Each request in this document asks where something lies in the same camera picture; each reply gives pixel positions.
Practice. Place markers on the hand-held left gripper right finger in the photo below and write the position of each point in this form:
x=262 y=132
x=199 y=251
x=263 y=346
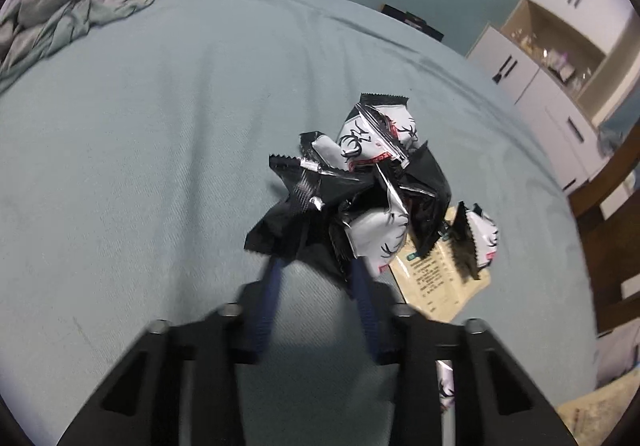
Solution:
x=365 y=306

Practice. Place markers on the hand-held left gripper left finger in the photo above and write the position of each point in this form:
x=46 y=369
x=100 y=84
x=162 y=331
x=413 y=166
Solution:
x=267 y=291

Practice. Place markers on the plain black snack packet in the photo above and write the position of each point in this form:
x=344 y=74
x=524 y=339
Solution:
x=290 y=226

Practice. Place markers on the beige sachet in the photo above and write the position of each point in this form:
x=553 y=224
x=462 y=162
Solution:
x=435 y=276

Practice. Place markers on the pile of snack packets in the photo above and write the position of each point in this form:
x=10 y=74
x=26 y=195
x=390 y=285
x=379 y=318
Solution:
x=385 y=126

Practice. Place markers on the brown cardboard box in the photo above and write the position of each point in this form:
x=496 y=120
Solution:
x=585 y=418

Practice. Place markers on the brown wooden furniture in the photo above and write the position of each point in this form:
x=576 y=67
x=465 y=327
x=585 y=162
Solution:
x=600 y=226

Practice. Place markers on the white cabinet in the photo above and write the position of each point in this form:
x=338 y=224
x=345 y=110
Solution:
x=525 y=76

